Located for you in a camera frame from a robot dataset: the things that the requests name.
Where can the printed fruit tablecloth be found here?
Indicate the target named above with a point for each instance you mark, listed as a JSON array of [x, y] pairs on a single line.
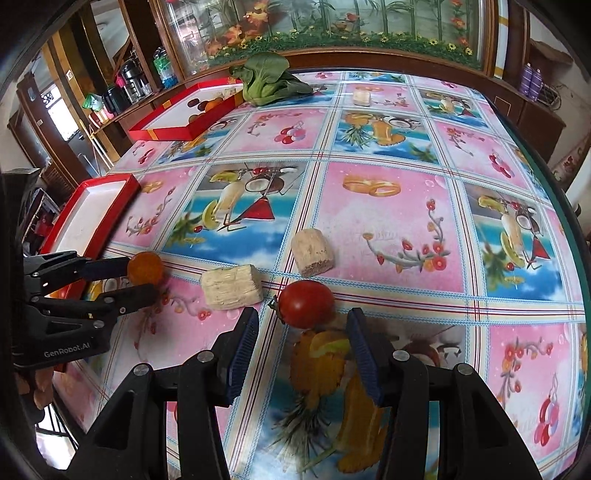
[[392, 230]]

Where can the person's left hand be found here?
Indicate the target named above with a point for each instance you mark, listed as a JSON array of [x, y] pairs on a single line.
[[39, 387]]

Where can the narrow red box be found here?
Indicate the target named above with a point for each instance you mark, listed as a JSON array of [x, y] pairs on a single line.
[[161, 134]]

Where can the beige bread piece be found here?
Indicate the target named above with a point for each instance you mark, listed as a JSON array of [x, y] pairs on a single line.
[[231, 286], [313, 251], [362, 97]]

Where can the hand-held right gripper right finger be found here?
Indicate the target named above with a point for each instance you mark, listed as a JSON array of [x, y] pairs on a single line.
[[364, 355]]

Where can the wooden cabinet with floral glass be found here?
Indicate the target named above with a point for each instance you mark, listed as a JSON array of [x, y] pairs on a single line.
[[323, 27]]

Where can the dark plum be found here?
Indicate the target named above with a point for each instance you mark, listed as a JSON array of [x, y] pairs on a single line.
[[199, 106]]

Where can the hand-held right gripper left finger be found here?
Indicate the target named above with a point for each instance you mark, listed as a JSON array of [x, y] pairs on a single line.
[[242, 355]]

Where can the black coffee maker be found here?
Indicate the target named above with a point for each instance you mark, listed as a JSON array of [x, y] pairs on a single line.
[[131, 81]]

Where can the large red tray box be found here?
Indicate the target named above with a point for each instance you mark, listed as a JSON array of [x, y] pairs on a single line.
[[87, 212]]

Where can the large orange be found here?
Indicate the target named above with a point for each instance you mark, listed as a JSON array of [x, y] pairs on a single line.
[[145, 268]]

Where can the green bag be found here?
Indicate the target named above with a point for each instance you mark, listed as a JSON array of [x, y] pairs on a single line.
[[92, 101]]

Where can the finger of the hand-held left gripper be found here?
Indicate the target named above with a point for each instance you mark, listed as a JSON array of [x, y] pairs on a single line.
[[106, 267], [138, 295]]

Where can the clear plastic bottle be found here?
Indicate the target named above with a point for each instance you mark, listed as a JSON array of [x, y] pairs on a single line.
[[163, 67]]

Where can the green bok choy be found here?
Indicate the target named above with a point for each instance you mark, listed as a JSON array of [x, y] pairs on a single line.
[[265, 81]]

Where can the black thermos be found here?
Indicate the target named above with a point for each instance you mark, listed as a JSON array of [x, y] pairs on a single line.
[[111, 98]]

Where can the red tomato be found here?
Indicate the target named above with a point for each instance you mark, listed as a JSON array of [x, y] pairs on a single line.
[[307, 302]]

